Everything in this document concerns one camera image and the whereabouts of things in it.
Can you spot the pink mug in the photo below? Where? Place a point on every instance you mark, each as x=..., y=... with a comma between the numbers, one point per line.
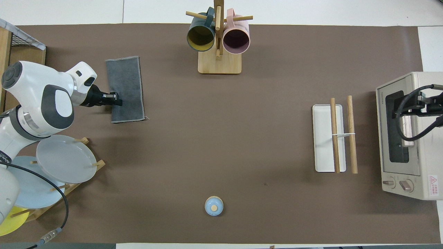
x=236, y=39

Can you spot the yellow plate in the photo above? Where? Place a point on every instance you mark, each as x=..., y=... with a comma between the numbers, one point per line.
x=14, y=223

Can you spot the blue bell with wooden knob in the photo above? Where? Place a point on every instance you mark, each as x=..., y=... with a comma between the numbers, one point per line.
x=214, y=206

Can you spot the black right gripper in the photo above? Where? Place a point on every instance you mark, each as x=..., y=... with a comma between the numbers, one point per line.
x=432, y=105

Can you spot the beige toaster oven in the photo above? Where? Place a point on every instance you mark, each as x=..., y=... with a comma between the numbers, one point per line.
x=425, y=162

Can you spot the wooden mug tree stand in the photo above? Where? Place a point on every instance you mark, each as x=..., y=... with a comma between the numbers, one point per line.
x=219, y=64

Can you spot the wooden plate rack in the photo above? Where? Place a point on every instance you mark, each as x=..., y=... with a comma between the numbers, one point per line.
x=74, y=186

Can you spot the grey plate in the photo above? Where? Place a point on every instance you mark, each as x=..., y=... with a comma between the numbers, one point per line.
x=65, y=159

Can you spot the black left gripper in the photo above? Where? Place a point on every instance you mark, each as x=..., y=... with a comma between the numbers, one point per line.
x=93, y=97

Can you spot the purple and grey towel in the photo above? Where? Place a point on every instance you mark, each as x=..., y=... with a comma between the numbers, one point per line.
x=128, y=90

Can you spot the dark teal mug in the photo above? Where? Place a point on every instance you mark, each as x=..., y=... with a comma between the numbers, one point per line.
x=201, y=36

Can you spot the brown table mat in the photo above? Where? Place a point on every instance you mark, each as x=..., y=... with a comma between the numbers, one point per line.
x=221, y=138

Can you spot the light blue plate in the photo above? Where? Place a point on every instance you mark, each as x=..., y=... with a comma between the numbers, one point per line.
x=34, y=193

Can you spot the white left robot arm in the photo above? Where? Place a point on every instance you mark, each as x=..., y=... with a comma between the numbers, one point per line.
x=38, y=100

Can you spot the white rack with wooden rods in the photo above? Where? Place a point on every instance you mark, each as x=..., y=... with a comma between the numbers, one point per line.
x=325, y=138

